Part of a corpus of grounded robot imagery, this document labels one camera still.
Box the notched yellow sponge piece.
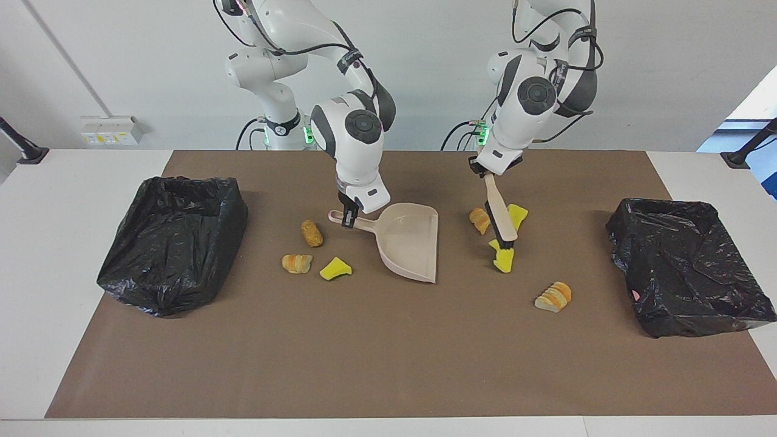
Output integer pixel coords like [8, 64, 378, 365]
[489, 239, 515, 274]

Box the beige plastic dustpan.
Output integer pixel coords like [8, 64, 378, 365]
[328, 203, 439, 284]

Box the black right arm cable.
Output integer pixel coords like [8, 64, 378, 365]
[212, 0, 395, 122]

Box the white wall cable conduit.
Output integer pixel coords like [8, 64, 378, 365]
[21, 0, 103, 117]

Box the small yellow sponge wedge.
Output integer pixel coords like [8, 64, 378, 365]
[319, 256, 353, 282]

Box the brown table mat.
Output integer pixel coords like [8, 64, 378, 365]
[44, 150, 777, 419]

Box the black bag lined bin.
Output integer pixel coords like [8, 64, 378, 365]
[97, 176, 249, 318]

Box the black clamp stand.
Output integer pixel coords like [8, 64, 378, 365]
[0, 115, 50, 165]
[721, 117, 777, 169]

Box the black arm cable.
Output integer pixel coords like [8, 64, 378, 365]
[511, 0, 606, 146]
[212, 0, 395, 122]

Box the white wall outlet box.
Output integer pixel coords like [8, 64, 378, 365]
[80, 115, 146, 146]

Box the beige brush with black bristles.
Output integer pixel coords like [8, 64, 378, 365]
[484, 173, 518, 251]

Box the brown oval bread roll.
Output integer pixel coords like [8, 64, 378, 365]
[300, 219, 325, 248]

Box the black base power cable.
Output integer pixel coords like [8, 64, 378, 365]
[236, 117, 269, 151]
[440, 120, 486, 151]

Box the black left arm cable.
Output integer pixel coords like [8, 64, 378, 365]
[511, 0, 606, 146]

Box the black bag bin pink spot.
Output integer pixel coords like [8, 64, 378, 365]
[606, 197, 777, 339]

